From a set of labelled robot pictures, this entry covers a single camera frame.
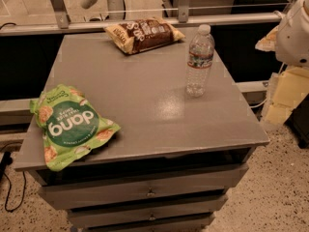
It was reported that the grey metal railing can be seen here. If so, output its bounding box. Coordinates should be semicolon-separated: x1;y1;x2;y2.
0;0;288;37

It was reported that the black floor cable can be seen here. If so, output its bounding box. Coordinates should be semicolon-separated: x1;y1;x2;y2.
0;150;27;214

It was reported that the green dang chips bag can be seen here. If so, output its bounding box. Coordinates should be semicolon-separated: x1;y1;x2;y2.
30;84;121;172

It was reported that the bottom grey drawer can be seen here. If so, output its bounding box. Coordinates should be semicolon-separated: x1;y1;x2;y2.
84;213;216;232

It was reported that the brown and yellow snack bag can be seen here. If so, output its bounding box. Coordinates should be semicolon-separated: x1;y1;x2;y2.
105;17;184;55

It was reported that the grey drawer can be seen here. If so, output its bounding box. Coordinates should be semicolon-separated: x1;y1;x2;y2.
39;163;248;210
84;213;216;232
69;194;227;228

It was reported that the grey drawer cabinet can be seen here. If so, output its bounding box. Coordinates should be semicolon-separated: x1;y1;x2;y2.
13;27;270;232

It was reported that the clear plastic water bottle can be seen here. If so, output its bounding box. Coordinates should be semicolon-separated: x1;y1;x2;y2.
186;24;215;97

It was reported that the middle grey drawer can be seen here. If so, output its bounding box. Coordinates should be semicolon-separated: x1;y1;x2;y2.
69;194;227;228

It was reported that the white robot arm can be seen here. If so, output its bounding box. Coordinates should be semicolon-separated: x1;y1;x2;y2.
275;0;309;67

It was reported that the top grey drawer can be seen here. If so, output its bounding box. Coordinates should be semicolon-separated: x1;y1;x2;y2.
39;163;248;210

